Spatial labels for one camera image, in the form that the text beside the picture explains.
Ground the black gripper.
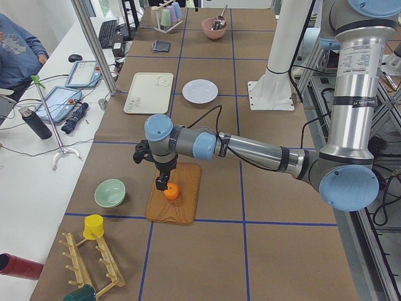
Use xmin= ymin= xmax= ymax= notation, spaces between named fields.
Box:
xmin=155 ymin=156 xmax=176 ymax=191

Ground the orange fruit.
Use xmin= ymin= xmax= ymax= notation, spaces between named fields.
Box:
xmin=163 ymin=182 xmax=180 ymax=200

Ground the white round plate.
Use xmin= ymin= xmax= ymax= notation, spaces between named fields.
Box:
xmin=182 ymin=79 xmax=218 ymax=104

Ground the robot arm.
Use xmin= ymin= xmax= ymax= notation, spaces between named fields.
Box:
xmin=144 ymin=1 xmax=400 ymax=211

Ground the wooden tray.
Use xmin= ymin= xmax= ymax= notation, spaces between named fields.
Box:
xmin=145 ymin=162 xmax=201 ymax=225

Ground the cream bear serving tray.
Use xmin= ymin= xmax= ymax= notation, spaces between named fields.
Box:
xmin=123 ymin=72 xmax=174 ymax=115

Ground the green bowl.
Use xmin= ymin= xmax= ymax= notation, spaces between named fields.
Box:
xmin=94 ymin=179 xmax=126 ymax=208

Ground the yellow cup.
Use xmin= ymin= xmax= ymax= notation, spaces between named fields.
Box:
xmin=83 ymin=214 xmax=105 ymax=240

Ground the wooden cup rack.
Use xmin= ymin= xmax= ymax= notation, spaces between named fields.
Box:
xmin=59 ymin=232 xmax=126 ymax=300

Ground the folded dark blue umbrella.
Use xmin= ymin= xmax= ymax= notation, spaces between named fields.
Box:
xmin=61 ymin=102 xmax=89 ymax=134

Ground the black water bottle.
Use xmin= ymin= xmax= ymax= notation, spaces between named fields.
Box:
xmin=19 ymin=107 xmax=52 ymax=140

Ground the near teach pendant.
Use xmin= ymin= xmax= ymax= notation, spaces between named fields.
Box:
xmin=45 ymin=86 xmax=82 ymax=124

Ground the teach pendant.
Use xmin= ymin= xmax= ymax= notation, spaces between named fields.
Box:
xmin=45 ymin=86 xmax=82 ymax=124
xmin=65 ymin=61 xmax=101 ymax=88

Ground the far teach pendant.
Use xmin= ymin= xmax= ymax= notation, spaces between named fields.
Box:
xmin=65 ymin=61 xmax=101 ymax=88

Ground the dark green cup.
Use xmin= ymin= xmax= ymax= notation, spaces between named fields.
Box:
xmin=63 ymin=284 xmax=96 ymax=301

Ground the folded grey cloth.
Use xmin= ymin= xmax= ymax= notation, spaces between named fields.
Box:
xmin=151 ymin=40 xmax=171 ymax=53

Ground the black computer mouse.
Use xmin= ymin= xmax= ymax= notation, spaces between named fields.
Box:
xmin=68 ymin=54 xmax=83 ymax=63

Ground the black keyboard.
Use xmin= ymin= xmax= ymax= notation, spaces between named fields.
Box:
xmin=98 ymin=19 xmax=118 ymax=49

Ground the white stand with green clip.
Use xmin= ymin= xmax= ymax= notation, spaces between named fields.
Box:
xmin=31 ymin=75 xmax=82 ymax=171

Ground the pink bowl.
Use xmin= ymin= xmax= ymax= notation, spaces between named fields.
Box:
xmin=202 ymin=18 xmax=228 ymax=40

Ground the green pastel cup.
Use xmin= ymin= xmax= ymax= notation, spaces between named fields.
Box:
xmin=160 ymin=8 xmax=172 ymax=28

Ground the purple cup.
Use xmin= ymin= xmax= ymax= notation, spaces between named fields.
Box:
xmin=166 ymin=2 xmax=182 ymax=23

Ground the red bottle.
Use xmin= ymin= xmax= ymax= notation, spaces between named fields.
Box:
xmin=1 ymin=253 xmax=44 ymax=280

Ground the metal scoop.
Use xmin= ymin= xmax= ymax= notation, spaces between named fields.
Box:
xmin=212 ymin=5 xmax=227 ymax=31

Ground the white cup rack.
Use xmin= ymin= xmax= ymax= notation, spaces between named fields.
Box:
xmin=151 ymin=0 xmax=183 ymax=33

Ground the person in blue shirt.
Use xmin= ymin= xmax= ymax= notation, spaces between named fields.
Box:
xmin=1 ymin=14 xmax=49 ymax=101

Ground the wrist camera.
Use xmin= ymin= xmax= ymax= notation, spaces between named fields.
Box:
xmin=133 ymin=139 xmax=155 ymax=164

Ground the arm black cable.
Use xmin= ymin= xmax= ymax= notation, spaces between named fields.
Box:
xmin=187 ymin=105 xmax=286 ymax=172

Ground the aluminium frame post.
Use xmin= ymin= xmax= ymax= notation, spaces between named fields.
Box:
xmin=71 ymin=0 xmax=117 ymax=96

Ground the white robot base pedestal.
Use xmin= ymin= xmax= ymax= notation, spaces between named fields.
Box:
xmin=247 ymin=0 xmax=313 ymax=111

